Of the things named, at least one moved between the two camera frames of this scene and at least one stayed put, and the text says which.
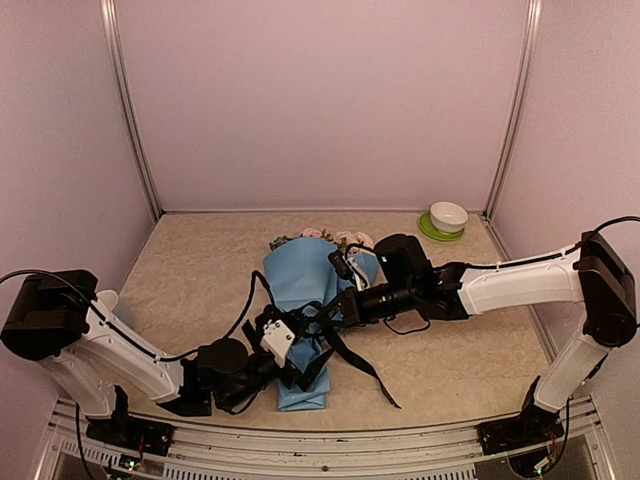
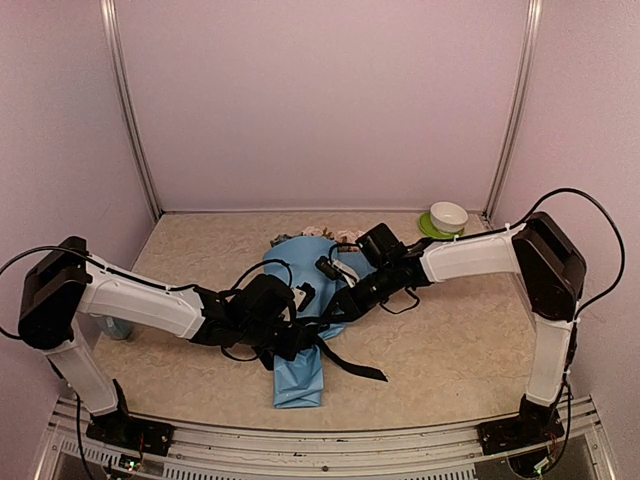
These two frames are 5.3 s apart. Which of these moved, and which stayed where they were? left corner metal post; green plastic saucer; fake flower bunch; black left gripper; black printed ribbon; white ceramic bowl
Moved: black printed ribbon; black left gripper
Stayed: green plastic saucer; fake flower bunch; white ceramic bowl; left corner metal post
